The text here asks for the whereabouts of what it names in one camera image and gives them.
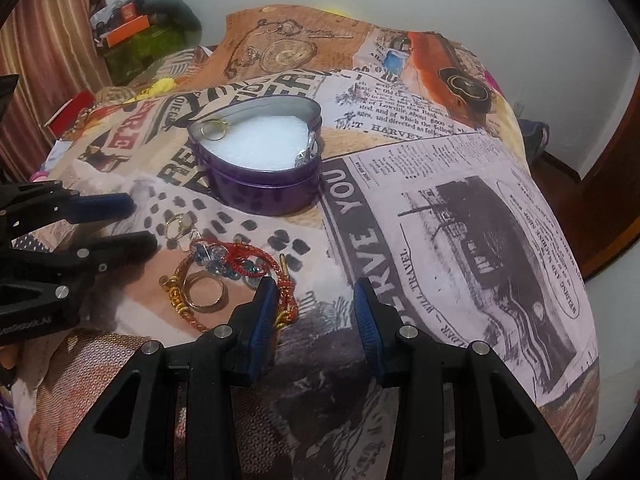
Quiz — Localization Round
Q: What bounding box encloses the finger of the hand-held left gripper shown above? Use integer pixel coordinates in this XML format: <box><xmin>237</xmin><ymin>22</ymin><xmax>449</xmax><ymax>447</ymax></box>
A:
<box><xmin>0</xmin><ymin>231</ymin><xmax>159</xmax><ymax>314</ymax></box>
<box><xmin>0</xmin><ymin>182</ymin><xmax>136</xmax><ymax>241</ymax></box>

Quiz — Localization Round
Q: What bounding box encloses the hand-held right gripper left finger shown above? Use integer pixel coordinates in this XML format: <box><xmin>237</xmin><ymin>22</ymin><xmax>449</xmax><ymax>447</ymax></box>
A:
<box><xmin>47</xmin><ymin>276</ymin><xmax>280</xmax><ymax>480</ymax></box>

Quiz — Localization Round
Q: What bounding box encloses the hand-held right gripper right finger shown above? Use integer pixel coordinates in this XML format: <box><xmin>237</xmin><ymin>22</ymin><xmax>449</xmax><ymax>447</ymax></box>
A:
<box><xmin>353</xmin><ymin>277</ymin><xmax>579</xmax><ymax>480</ymax></box>

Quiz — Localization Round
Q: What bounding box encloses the small thin gold ring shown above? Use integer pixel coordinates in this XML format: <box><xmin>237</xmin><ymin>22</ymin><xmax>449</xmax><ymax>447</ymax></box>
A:
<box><xmin>165</xmin><ymin>212</ymin><xmax>197</xmax><ymax>241</ymax></box>

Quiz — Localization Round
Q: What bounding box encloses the red braided bracelet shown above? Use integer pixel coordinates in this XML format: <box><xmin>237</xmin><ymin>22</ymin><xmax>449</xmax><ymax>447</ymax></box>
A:
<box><xmin>215</xmin><ymin>241</ymin><xmax>302</xmax><ymax>332</ymax></box>

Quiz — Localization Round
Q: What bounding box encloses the gold braided bracelet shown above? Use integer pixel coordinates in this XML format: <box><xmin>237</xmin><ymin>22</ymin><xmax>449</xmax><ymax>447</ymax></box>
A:
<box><xmin>158</xmin><ymin>255</ymin><xmax>212</xmax><ymax>334</ymax></box>

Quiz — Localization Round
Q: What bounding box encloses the blue crystal bracelet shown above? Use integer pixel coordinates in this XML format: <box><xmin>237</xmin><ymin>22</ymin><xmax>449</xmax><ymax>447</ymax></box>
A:
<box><xmin>190</xmin><ymin>239</ymin><xmax>266</xmax><ymax>287</ymax></box>

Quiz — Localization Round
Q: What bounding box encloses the wide gold ring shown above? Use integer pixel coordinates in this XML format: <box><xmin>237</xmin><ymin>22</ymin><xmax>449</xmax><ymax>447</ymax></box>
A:
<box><xmin>182</xmin><ymin>270</ymin><xmax>230</xmax><ymax>314</ymax></box>

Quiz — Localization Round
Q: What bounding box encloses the purple heart-shaped tin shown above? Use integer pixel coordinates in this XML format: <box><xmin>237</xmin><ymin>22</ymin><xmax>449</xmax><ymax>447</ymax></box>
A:
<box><xmin>187</xmin><ymin>96</ymin><xmax>323</xmax><ymax>215</ymax></box>

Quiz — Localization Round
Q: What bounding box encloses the silver chain jewelry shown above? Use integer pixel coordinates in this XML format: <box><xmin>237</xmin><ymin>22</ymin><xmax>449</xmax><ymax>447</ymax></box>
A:
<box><xmin>294</xmin><ymin>130</ymin><xmax>319</xmax><ymax>167</ymax></box>

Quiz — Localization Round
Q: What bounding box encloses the brown knitted cloth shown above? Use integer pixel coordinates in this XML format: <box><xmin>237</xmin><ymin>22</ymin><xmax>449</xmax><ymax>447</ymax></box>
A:
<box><xmin>27</xmin><ymin>332</ymin><xmax>201</xmax><ymax>480</ymax></box>

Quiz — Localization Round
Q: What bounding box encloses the red box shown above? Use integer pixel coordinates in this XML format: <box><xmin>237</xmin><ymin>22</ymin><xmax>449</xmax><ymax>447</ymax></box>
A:
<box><xmin>44</xmin><ymin>91</ymin><xmax>96</xmax><ymax>140</ymax></box>

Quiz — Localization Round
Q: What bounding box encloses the yellow cloth item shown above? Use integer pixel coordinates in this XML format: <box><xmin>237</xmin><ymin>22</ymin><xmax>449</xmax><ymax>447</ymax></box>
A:
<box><xmin>131</xmin><ymin>77</ymin><xmax>174</xmax><ymax>101</ymax></box>

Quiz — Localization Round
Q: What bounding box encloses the striped brown curtain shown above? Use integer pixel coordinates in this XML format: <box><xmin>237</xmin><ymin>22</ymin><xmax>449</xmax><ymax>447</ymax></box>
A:
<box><xmin>0</xmin><ymin>0</ymin><xmax>114</xmax><ymax>181</ymax></box>

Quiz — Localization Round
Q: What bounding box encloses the cluttered green side shelf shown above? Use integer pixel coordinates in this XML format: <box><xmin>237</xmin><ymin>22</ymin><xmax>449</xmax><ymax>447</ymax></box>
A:
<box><xmin>102</xmin><ymin>0</ymin><xmax>203</xmax><ymax>86</ymax></box>

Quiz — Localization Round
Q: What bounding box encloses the white foam pad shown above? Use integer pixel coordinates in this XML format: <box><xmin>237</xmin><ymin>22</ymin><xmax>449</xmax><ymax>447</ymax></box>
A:
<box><xmin>200</xmin><ymin>116</ymin><xmax>307</xmax><ymax>170</ymax></box>

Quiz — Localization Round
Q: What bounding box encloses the orange box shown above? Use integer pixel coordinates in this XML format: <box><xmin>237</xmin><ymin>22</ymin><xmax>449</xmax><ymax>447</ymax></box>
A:
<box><xmin>97</xmin><ymin>14</ymin><xmax>152</xmax><ymax>47</ymax></box>

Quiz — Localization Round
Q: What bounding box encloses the newspaper printed blanket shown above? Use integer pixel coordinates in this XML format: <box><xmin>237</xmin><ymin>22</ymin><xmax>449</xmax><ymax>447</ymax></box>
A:
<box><xmin>27</xmin><ymin>7</ymin><xmax>601</xmax><ymax>480</ymax></box>

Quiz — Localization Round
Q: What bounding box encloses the dark blue bag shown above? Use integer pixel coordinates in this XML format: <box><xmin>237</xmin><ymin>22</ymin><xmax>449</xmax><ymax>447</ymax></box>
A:
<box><xmin>517</xmin><ymin>119</ymin><xmax>551</xmax><ymax>161</ymax></box>

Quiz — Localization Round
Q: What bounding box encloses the dark wooden furniture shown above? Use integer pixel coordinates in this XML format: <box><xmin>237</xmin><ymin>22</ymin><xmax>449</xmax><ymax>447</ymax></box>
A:
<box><xmin>544</xmin><ymin>60</ymin><xmax>640</xmax><ymax>281</ymax></box>

